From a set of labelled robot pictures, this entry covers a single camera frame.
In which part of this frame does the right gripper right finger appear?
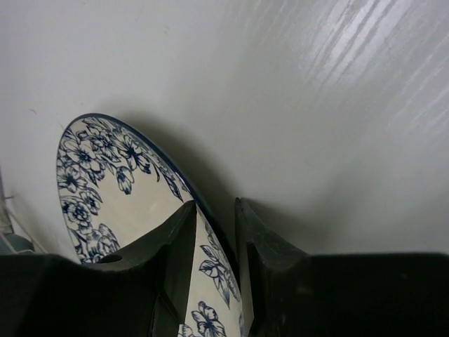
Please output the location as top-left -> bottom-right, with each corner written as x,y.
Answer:
234,198 -> 448,336

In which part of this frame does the wire dish rack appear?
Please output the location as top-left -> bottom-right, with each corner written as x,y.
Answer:
1,179 -> 47,254

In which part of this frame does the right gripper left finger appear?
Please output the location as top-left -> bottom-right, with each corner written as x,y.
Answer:
1,201 -> 196,336

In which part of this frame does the square teal plate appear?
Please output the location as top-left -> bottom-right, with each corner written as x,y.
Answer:
0,233 -> 35,256

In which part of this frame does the blue floral white plate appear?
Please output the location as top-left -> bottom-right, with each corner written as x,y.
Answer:
56,114 -> 246,336

